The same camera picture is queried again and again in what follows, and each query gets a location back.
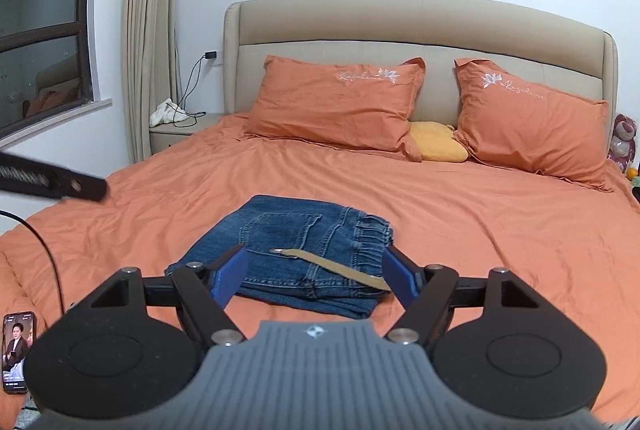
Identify beige nightstand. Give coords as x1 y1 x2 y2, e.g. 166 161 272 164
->
148 112 224 156

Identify white cloth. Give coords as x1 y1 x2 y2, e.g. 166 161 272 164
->
150 98 195 127

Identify smartphone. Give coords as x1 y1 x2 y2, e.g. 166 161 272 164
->
2 311 37 395

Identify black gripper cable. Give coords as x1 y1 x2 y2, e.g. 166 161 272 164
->
0 210 67 317

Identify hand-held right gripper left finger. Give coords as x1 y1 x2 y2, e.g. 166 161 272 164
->
90 245 249 347

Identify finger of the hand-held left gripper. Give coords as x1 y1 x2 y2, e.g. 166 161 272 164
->
0 152 109 202

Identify tan strap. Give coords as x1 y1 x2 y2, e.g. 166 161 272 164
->
270 247 393 293

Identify yellow cushion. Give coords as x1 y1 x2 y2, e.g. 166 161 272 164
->
409 121 470 163

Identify black charger cable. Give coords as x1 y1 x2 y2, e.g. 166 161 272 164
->
172 55 208 125

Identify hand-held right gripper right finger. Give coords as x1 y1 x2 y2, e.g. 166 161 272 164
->
382 245 541 346

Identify dark framed window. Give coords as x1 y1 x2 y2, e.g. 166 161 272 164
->
0 0 103 138

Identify orange bed sheet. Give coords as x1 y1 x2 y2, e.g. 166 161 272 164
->
0 112 640 426

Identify pink plush toy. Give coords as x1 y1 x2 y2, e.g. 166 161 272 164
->
607 113 638 174

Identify beige padded headboard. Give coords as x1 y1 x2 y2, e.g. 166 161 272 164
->
223 0 619 161

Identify orange pillow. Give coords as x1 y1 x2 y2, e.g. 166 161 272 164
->
243 55 427 162
452 57 615 192

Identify beige curtain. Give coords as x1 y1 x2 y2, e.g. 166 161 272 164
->
121 0 182 165

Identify blue denim pants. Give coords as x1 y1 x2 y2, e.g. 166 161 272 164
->
165 195 396 320

